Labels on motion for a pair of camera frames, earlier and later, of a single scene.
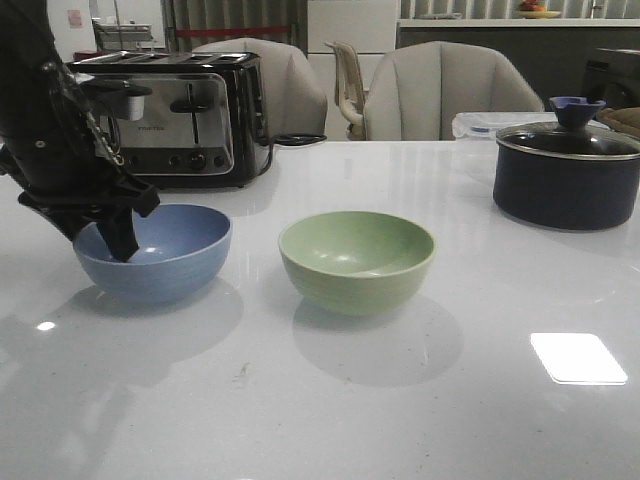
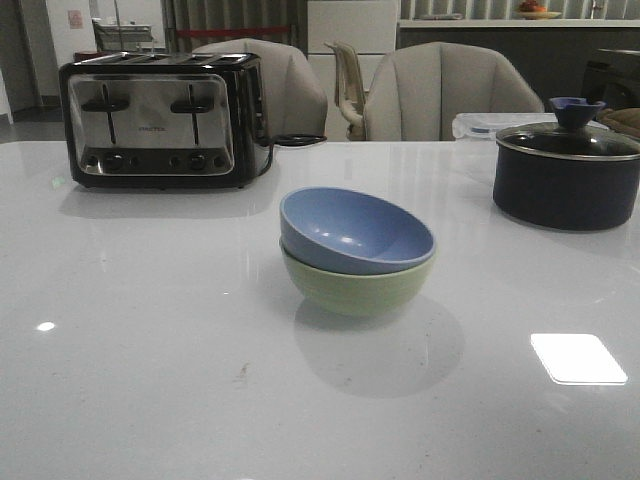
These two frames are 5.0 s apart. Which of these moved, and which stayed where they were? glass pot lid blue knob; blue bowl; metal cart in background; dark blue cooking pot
Moved: blue bowl
Stayed: glass pot lid blue knob; dark blue cooking pot; metal cart in background
